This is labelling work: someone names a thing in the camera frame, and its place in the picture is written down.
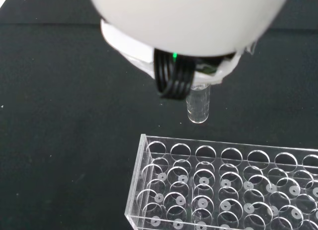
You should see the clear acrylic test tube rack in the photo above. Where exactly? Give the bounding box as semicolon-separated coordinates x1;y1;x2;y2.
125;134;318;230

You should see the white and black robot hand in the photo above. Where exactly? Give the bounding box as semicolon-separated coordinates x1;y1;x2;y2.
87;0;292;101

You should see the black bench cloth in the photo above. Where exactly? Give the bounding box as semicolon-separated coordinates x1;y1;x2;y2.
0;0;318;230

